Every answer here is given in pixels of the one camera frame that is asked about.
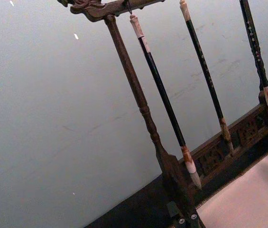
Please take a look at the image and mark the black hanging brush white characters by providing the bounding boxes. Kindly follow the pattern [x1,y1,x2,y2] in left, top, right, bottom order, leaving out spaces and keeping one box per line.
[239,0,268,136]

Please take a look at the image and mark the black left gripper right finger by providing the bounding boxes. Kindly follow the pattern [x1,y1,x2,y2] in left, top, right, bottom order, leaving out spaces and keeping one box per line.
[186,212,205,228]

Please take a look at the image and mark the black hanging brush white tip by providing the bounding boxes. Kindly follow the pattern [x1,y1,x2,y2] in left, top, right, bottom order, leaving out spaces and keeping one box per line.
[129,13,203,190]

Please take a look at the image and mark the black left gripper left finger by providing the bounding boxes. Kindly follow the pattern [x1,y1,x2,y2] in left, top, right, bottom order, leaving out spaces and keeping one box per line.
[166,201,187,228]

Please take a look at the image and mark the dark wooden brush rack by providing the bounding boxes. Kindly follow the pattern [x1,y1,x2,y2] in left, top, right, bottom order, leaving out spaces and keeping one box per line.
[69,0,268,228]

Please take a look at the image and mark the black hanging brush brown tip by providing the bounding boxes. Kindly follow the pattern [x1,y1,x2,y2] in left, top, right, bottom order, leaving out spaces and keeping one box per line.
[179,0,235,153]

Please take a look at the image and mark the white felt mat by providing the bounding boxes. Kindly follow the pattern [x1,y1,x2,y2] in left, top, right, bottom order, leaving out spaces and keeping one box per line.
[196,148,268,228]

